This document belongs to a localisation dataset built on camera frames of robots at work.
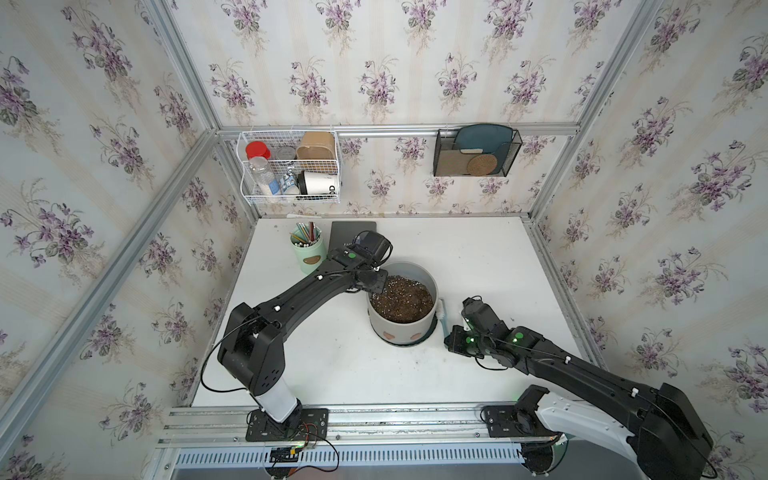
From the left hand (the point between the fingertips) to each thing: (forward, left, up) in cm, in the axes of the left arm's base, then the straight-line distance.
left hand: (380, 285), depth 85 cm
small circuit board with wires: (-38, +23, -15) cm, 47 cm away
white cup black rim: (+29, +20, +13) cm, 38 cm away
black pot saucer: (-13, -9, -10) cm, 18 cm away
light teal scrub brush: (-6, -18, -6) cm, 20 cm away
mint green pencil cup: (+13, +22, +2) cm, 25 cm away
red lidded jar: (+37, +38, +21) cm, 57 cm away
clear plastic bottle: (+29, +36, +16) cm, 49 cm away
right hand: (-14, -18, -7) cm, 24 cm away
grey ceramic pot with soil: (-6, -7, -4) cm, 10 cm away
